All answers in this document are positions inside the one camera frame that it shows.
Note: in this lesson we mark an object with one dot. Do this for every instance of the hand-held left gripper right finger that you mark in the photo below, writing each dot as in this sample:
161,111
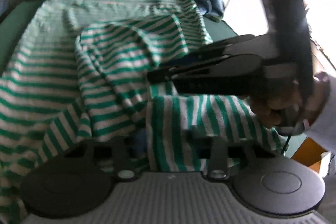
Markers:
218,154

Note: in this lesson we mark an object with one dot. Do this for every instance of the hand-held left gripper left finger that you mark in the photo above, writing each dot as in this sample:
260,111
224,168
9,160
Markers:
123,158

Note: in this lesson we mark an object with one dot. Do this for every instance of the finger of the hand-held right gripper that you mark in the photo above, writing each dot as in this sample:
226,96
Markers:
204,85
210,49

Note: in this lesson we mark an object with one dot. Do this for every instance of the green white striped shirt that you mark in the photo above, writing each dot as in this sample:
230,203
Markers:
52,82

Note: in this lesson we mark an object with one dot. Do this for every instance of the person's right hand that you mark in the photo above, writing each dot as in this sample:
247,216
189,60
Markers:
265,111

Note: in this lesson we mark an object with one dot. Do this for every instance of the teal cloth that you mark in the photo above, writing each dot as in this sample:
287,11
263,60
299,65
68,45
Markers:
212,1

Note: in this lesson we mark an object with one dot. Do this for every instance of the cardboard box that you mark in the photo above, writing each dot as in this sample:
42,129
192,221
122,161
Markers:
307,153

